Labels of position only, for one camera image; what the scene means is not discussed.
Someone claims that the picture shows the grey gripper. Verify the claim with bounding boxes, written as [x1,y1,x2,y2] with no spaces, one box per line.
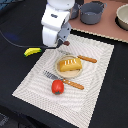
[56,22,71,47]

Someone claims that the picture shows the brown stick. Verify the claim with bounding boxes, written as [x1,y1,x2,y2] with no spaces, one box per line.
[63,41,70,46]

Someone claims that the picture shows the orange toy bread loaf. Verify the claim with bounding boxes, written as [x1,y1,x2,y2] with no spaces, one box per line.
[59,58,82,72]

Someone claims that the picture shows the yellow toy banana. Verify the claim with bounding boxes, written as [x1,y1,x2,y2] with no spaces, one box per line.
[24,48,42,57]

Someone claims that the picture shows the red toy bell pepper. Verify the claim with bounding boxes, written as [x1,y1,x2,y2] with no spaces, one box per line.
[51,80,64,95]

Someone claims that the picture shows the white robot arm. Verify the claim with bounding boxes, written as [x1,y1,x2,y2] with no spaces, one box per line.
[41,0,75,47]

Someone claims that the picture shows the small grey pot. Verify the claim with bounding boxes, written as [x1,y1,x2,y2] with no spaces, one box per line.
[70,3,80,19]

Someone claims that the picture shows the large grey pot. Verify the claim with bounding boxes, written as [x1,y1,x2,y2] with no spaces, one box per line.
[80,1,107,25]

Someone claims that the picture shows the pink wooden board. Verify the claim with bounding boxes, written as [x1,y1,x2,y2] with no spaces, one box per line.
[69,0,128,43]

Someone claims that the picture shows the round beige plate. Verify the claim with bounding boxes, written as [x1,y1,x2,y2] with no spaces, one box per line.
[55,55,82,79]

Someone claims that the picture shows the cream bowl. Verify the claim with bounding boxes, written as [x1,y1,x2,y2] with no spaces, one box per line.
[116,4,128,30]

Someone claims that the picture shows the white striped placemat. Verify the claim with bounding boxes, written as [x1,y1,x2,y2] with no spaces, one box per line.
[13,34,114,128]

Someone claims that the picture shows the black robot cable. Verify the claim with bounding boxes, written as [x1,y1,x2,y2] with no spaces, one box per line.
[0,30,58,50]

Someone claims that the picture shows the knife with wooden handle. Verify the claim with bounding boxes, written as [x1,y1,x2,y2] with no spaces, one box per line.
[58,49,98,64]

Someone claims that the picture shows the fork with wooden handle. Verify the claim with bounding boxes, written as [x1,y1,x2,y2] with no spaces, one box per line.
[43,70,84,90]

